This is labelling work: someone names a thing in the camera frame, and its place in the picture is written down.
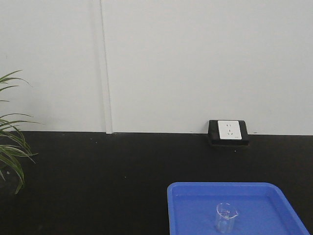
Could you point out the clear glass beaker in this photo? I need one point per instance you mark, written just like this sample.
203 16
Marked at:
225 217

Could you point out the blue plastic tray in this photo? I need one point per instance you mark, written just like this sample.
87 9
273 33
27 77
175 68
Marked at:
262 209

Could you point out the green potted plant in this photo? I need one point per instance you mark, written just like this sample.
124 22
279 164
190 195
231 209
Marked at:
14 147

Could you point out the white wall power socket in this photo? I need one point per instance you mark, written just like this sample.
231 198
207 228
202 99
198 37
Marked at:
228 133

